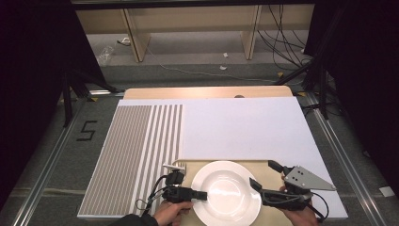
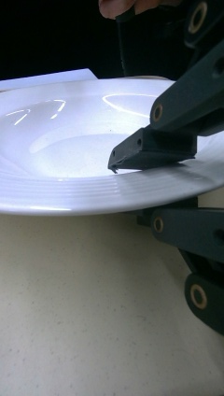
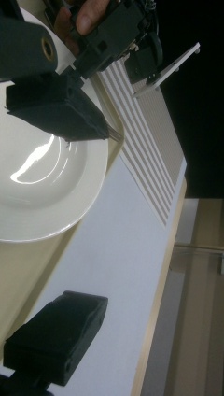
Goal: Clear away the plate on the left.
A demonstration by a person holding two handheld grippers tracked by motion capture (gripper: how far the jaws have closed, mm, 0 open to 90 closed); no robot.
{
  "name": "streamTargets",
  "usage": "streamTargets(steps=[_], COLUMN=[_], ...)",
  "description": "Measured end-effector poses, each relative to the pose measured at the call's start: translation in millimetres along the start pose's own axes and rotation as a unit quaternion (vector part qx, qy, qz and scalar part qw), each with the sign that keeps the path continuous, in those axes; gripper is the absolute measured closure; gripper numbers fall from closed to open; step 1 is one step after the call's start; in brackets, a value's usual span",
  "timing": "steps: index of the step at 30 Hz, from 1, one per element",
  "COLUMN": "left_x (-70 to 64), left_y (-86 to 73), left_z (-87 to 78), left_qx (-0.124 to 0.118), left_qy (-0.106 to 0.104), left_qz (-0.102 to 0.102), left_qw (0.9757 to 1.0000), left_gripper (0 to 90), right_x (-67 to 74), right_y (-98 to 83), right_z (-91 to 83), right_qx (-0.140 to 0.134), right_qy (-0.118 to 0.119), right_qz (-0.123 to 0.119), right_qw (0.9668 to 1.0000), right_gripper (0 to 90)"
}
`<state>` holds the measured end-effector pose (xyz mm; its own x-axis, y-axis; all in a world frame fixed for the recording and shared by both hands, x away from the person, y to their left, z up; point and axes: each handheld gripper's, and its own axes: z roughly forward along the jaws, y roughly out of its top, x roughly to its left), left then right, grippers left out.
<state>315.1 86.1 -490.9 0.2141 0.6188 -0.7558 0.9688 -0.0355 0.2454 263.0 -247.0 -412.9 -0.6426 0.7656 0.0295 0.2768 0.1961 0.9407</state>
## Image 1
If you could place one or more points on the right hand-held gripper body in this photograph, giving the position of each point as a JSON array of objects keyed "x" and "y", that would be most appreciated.
[{"x": 301, "y": 180}]

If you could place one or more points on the black curtain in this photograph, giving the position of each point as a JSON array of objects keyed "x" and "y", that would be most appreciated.
[
  {"x": 370, "y": 78},
  {"x": 31, "y": 62}
]

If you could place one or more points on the person's right hand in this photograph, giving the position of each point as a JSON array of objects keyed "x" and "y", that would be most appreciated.
[{"x": 301, "y": 218}]

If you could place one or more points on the grey striped placemat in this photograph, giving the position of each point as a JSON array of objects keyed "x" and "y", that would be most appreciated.
[{"x": 125, "y": 150}]

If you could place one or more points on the wooden table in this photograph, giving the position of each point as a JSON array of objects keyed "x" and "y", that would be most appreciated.
[{"x": 204, "y": 92}]

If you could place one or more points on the person's left hand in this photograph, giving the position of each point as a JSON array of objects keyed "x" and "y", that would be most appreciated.
[{"x": 169, "y": 213}]

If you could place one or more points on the white plate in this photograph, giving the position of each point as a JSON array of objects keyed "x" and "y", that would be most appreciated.
[{"x": 226, "y": 191}]

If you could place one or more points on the white board sheet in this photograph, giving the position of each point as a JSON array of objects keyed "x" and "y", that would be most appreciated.
[{"x": 244, "y": 128}]

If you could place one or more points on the white tape piece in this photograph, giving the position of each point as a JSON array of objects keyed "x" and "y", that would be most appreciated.
[{"x": 386, "y": 191}]

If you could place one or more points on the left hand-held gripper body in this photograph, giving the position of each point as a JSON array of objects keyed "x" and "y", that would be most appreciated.
[{"x": 177, "y": 193}]

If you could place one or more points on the yellow tape piece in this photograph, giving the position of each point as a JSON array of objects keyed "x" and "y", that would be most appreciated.
[{"x": 280, "y": 74}]

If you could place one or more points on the clear plastic bag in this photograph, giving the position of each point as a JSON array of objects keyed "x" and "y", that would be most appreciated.
[{"x": 105, "y": 54}]

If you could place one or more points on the white paper scrap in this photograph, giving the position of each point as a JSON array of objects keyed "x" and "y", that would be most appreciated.
[
  {"x": 223, "y": 67},
  {"x": 225, "y": 55}
]

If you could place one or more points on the aluminium floor rail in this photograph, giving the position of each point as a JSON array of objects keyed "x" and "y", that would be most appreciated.
[
  {"x": 348, "y": 163},
  {"x": 47, "y": 174}
]

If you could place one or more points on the beige wooden desk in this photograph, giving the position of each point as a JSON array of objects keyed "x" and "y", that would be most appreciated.
[{"x": 188, "y": 19}]

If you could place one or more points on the black metal stand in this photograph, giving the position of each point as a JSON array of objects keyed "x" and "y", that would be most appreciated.
[
  {"x": 66, "y": 100},
  {"x": 323, "y": 91}
]

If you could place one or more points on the black tape floor mark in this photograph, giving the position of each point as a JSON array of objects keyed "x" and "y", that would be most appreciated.
[{"x": 84, "y": 139}]

